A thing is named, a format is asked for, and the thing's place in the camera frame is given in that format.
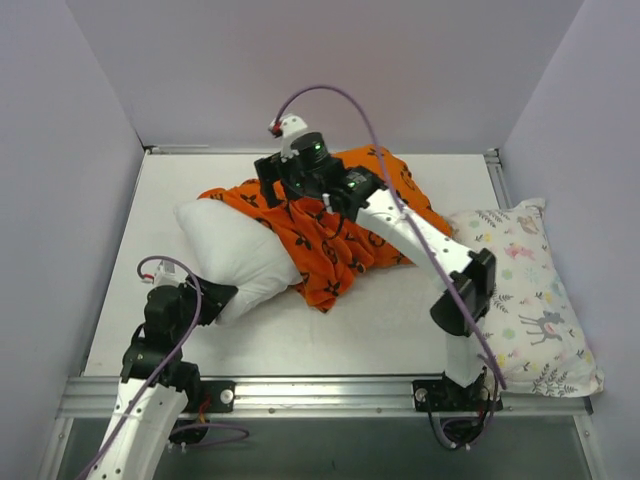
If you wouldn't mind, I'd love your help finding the orange patterned pillowcase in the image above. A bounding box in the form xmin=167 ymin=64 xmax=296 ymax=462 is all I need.
xmin=198 ymin=145 xmax=452 ymax=313

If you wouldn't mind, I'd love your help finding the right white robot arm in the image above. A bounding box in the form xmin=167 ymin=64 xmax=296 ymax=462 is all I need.
xmin=255 ymin=124 xmax=496 ymax=409

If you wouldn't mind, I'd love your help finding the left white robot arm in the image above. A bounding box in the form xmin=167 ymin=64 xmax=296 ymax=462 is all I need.
xmin=79 ymin=276 xmax=238 ymax=479

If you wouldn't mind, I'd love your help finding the white floral animal pillow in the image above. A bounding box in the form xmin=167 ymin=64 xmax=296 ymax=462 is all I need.
xmin=449 ymin=198 xmax=604 ymax=398

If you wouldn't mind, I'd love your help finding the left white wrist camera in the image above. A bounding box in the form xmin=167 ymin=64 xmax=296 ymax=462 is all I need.
xmin=138 ymin=260 xmax=181 ymax=288

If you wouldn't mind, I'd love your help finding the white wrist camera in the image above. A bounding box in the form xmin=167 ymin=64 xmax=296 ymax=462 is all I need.
xmin=269 ymin=113 xmax=308 ymax=162
xmin=138 ymin=260 xmax=181 ymax=288

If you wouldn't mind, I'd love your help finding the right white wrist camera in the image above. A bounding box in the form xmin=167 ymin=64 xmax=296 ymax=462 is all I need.
xmin=269 ymin=113 xmax=308 ymax=162

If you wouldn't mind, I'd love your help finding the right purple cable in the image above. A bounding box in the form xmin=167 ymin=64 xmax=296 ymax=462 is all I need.
xmin=275 ymin=85 xmax=508 ymax=391

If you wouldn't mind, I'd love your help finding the purple cable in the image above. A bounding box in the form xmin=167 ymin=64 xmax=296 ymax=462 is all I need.
xmin=74 ymin=255 xmax=250 ymax=480
xmin=275 ymin=85 xmax=508 ymax=391

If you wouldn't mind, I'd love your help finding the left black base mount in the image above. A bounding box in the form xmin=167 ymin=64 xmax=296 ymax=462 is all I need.
xmin=182 ymin=379 xmax=236 ymax=415

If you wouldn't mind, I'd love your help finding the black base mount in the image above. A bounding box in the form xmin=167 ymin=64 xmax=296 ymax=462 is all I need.
xmin=182 ymin=379 xmax=236 ymax=415
xmin=412 ymin=377 xmax=492 ymax=413

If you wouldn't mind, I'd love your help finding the aluminium back rail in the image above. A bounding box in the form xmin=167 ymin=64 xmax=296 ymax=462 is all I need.
xmin=144 ymin=145 xmax=211 ymax=155

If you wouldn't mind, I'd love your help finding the aluminium rail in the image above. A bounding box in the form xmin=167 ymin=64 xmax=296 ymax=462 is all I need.
xmin=56 ymin=375 xmax=593 ymax=419
xmin=144 ymin=145 xmax=211 ymax=155
xmin=483 ymin=149 xmax=513 ymax=209

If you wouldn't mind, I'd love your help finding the aluminium front rail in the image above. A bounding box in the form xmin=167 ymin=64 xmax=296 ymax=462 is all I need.
xmin=56 ymin=375 xmax=593 ymax=419

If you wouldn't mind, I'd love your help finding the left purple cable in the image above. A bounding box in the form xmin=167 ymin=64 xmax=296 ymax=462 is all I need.
xmin=74 ymin=255 xmax=250 ymax=480

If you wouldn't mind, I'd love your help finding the aluminium right side rail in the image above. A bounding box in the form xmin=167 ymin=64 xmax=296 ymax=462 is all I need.
xmin=483 ymin=149 xmax=513 ymax=209

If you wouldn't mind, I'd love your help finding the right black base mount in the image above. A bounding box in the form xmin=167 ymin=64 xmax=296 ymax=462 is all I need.
xmin=412 ymin=377 xmax=492 ymax=413

